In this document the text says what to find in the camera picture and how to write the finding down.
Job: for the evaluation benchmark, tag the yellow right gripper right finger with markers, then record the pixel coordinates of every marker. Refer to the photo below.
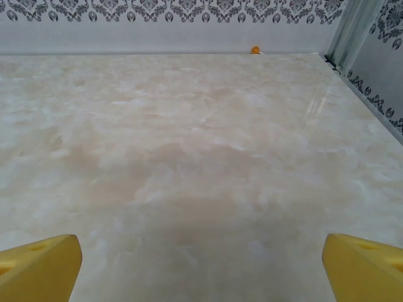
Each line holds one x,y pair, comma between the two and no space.
368,273

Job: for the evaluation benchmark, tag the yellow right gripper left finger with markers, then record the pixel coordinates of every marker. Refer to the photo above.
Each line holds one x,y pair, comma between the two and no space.
37,270

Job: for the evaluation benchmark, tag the small orange ball pin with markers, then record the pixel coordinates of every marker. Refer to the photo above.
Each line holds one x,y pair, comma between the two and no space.
254,49

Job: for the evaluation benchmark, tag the aluminium frame post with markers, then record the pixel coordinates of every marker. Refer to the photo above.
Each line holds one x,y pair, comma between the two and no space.
346,31

